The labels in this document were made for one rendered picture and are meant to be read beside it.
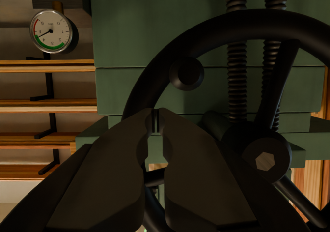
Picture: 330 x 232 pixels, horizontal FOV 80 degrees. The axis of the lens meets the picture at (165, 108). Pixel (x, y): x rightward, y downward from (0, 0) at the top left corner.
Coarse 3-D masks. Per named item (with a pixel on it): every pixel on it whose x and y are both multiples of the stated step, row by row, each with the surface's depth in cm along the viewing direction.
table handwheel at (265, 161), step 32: (192, 32) 18; (224, 32) 18; (256, 32) 19; (288, 32) 19; (320, 32) 18; (160, 64) 18; (288, 64) 19; (224, 128) 27; (256, 128) 20; (256, 160) 19; (288, 160) 19; (288, 192) 21; (160, 224) 21; (320, 224) 22
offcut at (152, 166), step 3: (150, 165) 43; (153, 165) 41; (156, 165) 41; (159, 165) 41; (162, 165) 41; (165, 165) 42; (150, 168) 43; (153, 168) 41; (156, 168) 41; (159, 168) 41
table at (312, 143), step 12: (312, 120) 50; (324, 120) 50; (84, 132) 41; (96, 132) 41; (300, 132) 40; (312, 132) 40; (324, 132) 40; (156, 144) 39; (300, 144) 40; (312, 144) 40; (324, 144) 40; (156, 156) 40; (300, 156) 30; (312, 156) 41; (324, 156) 41
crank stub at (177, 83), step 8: (176, 64) 14; (184, 64) 13; (192, 64) 13; (200, 64) 14; (176, 72) 13; (184, 72) 13; (192, 72) 13; (200, 72) 13; (176, 80) 14; (184, 80) 13; (192, 80) 13; (200, 80) 14; (184, 88) 14; (192, 88) 14
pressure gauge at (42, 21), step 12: (48, 12) 29; (60, 12) 29; (36, 24) 29; (48, 24) 29; (60, 24) 30; (72, 24) 31; (36, 36) 30; (48, 36) 30; (60, 36) 30; (72, 36) 30; (48, 48) 30; (60, 48) 30; (72, 48) 32
